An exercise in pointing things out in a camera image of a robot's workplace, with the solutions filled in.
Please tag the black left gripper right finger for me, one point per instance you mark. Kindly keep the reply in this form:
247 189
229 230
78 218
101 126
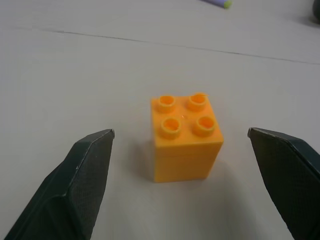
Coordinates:
290 175

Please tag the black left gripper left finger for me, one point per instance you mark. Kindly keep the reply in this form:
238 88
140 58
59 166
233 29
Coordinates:
65 190

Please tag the orange studded building block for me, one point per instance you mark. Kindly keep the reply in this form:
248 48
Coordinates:
186 140

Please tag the dark rounded object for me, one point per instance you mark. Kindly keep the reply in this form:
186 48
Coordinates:
316 11

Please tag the purple marker with green cap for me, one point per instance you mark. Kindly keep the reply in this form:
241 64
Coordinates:
220 2

